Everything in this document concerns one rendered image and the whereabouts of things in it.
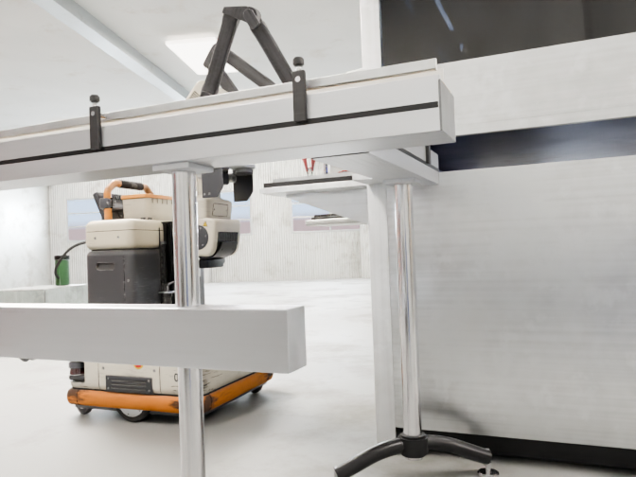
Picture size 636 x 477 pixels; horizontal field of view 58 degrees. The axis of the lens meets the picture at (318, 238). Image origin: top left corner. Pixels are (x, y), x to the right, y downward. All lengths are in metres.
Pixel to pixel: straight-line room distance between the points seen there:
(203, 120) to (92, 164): 0.29
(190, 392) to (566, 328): 1.05
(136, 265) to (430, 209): 1.24
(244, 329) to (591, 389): 1.05
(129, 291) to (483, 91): 1.54
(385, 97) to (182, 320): 0.59
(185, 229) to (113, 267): 1.31
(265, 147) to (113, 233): 1.49
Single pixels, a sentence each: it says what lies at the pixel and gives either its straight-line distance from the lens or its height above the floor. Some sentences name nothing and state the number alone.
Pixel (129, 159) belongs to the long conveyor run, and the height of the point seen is 0.86.
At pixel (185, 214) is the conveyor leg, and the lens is 1.20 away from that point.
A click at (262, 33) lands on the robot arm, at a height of 1.46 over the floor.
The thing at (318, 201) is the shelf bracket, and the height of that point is 0.83.
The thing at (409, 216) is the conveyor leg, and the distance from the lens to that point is 1.58.
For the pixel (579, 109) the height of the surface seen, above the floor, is 1.02.
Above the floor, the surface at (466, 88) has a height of 1.12.
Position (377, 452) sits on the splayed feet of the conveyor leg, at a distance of 1.64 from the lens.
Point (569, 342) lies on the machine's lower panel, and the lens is 1.76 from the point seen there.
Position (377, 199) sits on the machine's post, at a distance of 1.83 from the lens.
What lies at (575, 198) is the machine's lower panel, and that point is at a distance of 1.75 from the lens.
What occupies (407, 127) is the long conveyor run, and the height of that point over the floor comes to 0.85.
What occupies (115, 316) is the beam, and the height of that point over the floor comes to 0.53.
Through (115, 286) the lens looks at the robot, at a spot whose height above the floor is 0.54.
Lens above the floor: 0.66
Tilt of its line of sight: 1 degrees up
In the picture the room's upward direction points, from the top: 2 degrees counter-clockwise
